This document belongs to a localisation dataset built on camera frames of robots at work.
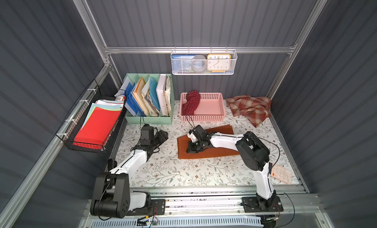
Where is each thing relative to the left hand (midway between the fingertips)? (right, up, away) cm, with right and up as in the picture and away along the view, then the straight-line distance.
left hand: (163, 134), depth 89 cm
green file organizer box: (-11, +23, +8) cm, 27 cm away
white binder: (-3, +27, +5) cm, 27 cm away
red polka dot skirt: (+19, +25, +24) cm, 39 cm away
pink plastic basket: (+34, +18, +29) cm, 48 cm away
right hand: (+16, -10, +5) cm, 19 cm away
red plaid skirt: (+65, +16, +17) cm, 69 cm away
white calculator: (+70, -22, -6) cm, 74 cm away
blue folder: (-24, +19, +10) cm, 32 cm away
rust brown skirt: (+11, -7, +8) cm, 15 cm away
